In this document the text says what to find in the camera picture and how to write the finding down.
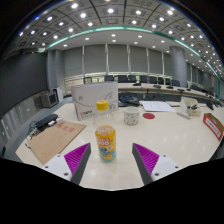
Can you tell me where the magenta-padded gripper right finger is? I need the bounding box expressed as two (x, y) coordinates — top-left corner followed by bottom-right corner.
(131, 142), (183, 186)

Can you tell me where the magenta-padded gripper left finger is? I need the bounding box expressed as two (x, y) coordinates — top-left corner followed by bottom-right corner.
(42, 142), (92, 186)

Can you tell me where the yellow-capped orange-label drink bottle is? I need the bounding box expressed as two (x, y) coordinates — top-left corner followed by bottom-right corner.
(93, 99), (118, 163)

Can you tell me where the brown paper envelope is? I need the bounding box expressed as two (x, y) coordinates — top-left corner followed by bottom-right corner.
(24, 120), (87, 165)

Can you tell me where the black desk device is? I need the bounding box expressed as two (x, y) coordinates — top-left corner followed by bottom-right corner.
(34, 113), (59, 132)

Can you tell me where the flat round red coaster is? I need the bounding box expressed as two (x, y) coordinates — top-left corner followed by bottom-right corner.
(142, 112), (156, 120)

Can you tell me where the white patterned mug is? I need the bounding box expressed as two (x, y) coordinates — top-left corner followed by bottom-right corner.
(123, 105), (141, 127)

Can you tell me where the white printed paper sheet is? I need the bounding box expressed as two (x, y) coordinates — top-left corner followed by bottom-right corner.
(138, 100), (176, 113)

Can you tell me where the red-edged open cardboard box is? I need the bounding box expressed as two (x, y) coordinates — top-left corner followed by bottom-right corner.
(202, 112), (224, 142)

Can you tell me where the open white cardboard box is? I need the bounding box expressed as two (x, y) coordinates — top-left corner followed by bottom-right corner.
(179, 96), (203, 118)

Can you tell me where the grey monitor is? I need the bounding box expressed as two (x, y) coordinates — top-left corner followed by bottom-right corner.
(39, 87), (64, 109)

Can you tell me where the black conference microphone unit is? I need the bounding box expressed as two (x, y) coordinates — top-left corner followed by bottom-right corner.
(118, 92), (141, 108)

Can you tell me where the white cardboard paper box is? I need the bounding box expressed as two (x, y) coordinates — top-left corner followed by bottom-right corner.
(70, 81), (120, 121)

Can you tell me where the long conference desk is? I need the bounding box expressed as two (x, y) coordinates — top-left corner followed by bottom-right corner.
(64, 81), (221, 104)

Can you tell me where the row of black office chairs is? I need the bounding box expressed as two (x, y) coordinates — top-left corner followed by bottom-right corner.
(83, 74), (183, 88)

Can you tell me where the group of ceiling lights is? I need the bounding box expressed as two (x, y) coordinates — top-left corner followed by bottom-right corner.
(16, 1), (224, 73)

